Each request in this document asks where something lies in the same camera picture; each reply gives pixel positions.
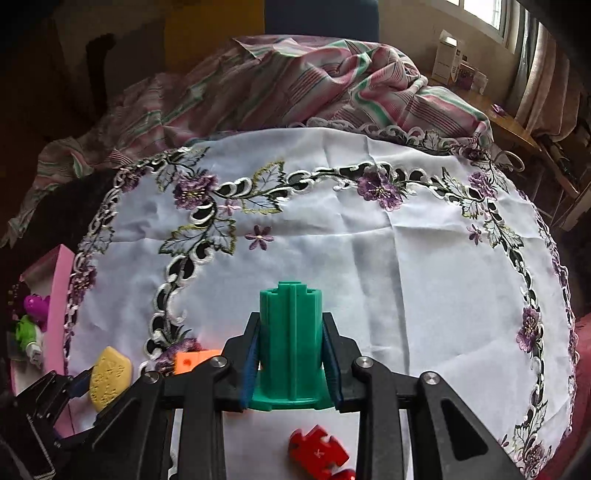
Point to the green plastic block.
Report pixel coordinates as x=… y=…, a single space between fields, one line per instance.
x=288 y=332

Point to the beige patterned curtain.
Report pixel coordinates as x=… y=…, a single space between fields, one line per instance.
x=540 y=69

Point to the white and green square stamp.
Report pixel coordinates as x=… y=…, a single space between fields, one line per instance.
x=25 y=332

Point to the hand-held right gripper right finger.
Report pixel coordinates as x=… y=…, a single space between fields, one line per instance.
x=330 y=364

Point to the pink cardboard box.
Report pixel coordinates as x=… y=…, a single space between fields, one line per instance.
x=62 y=286

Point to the yellow lemon-shaped toy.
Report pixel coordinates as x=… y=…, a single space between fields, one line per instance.
x=111 y=378

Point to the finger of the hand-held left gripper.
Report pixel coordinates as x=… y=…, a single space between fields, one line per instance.
x=76 y=434
x=55 y=392

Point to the white embroidered floral tablecloth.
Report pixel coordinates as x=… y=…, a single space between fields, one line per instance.
x=369 y=277

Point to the magenta perforated ball toy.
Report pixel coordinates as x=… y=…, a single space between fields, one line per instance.
x=34 y=305

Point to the white carton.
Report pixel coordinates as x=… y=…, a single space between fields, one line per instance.
x=445 y=64

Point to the multicolour padded headboard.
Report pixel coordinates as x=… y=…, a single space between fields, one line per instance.
x=318 y=18

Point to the small purple object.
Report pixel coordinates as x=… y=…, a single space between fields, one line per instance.
x=498 y=109

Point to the window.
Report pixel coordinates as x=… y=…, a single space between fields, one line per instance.
x=485 y=14

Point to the red puzzle piece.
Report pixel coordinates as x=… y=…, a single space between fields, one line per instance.
x=316 y=450

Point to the orange cube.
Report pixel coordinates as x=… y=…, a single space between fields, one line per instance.
x=191 y=361

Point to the pink striped blanket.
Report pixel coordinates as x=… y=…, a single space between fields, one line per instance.
x=300 y=83

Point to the wooden nightstand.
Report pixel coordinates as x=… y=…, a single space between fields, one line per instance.
x=503 y=120

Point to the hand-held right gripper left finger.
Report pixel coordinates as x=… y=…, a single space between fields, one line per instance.
x=249 y=364

